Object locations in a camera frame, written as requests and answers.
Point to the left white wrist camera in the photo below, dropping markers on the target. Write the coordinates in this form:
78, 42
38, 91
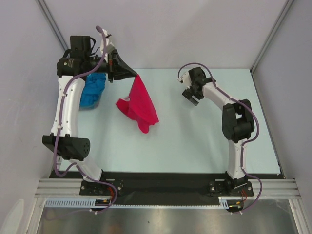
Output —
108, 41

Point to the red t shirt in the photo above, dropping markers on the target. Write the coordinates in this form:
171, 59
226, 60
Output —
138, 106

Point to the blue t shirt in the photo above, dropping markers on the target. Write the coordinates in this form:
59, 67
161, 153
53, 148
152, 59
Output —
93, 89

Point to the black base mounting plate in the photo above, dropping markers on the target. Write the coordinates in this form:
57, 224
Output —
168, 199

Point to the translucent blue plastic basket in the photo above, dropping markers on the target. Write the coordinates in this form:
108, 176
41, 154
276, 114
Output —
92, 104

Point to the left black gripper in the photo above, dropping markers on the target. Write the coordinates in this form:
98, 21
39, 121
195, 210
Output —
120, 69

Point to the left aluminium corner post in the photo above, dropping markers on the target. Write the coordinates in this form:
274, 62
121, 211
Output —
53, 26

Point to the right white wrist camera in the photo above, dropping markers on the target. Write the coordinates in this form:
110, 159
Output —
185, 79

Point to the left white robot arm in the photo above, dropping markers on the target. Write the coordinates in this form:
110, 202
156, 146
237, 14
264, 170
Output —
63, 139

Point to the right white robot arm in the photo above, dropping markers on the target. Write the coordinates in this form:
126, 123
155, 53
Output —
237, 116

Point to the aluminium front rail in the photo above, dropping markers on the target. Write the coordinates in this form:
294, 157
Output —
267, 189

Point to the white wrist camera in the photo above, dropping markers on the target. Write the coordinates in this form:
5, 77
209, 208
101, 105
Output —
185, 79
108, 41

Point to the aluminium corner post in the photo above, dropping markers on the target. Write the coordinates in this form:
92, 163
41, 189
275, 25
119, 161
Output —
272, 33
53, 26

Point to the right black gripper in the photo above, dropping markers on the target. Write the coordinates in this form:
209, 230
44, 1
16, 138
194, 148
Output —
192, 94

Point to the slotted cable duct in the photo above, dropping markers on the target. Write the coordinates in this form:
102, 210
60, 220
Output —
99, 203

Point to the right aluminium corner post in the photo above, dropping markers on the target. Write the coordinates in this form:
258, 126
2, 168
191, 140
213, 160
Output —
272, 33

